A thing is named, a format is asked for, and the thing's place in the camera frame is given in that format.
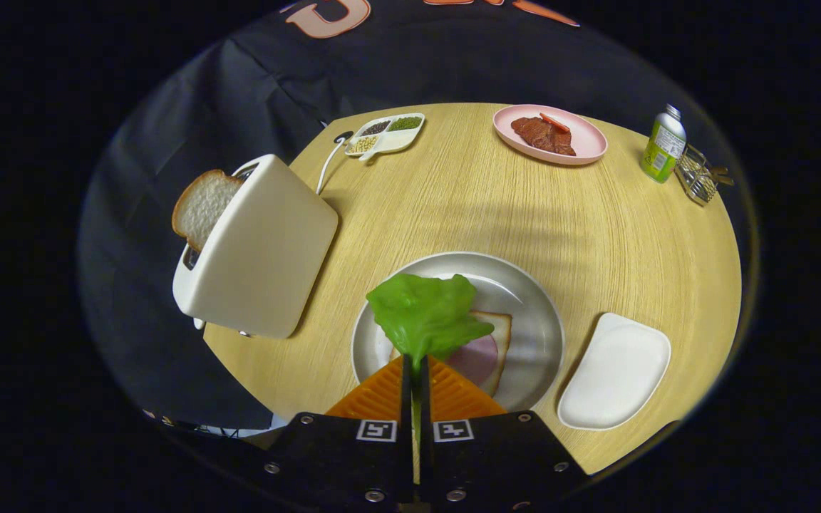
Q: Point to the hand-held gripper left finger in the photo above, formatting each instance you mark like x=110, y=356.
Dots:
x=353, y=456

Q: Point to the bread slice with brown crust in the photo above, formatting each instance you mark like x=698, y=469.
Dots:
x=503, y=331

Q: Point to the white oblong plate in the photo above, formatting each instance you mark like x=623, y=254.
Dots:
x=613, y=374

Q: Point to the white toaster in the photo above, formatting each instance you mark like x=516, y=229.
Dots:
x=261, y=249

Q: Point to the pink round plate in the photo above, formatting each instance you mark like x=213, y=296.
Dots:
x=589, y=146

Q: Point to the red sausage slice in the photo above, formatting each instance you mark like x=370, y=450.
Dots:
x=554, y=122

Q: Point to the pink ham slice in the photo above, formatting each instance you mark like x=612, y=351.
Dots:
x=478, y=360

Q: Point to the toasted white bread slice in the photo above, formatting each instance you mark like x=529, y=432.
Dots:
x=204, y=206

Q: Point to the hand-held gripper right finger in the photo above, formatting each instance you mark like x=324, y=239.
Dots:
x=485, y=456

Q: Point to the pile of green beans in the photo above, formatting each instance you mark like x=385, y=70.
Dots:
x=405, y=123

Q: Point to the silver bottle with green label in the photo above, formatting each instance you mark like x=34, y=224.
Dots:
x=662, y=149

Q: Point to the green lettuce leaf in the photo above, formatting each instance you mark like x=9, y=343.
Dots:
x=425, y=313

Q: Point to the grey round plate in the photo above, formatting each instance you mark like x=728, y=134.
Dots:
x=524, y=313

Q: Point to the brown cooked meat pieces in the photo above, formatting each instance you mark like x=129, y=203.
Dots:
x=542, y=137

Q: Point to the pile of dark beans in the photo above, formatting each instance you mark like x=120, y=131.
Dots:
x=375, y=127

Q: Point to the small brown wooden utensil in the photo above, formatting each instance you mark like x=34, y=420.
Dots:
x=723, y=174

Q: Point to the white sectioned dish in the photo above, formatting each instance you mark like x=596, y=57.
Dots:
x=396, y=139

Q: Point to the pile of yellow beans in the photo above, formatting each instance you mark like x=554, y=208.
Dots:
x=363, y=144

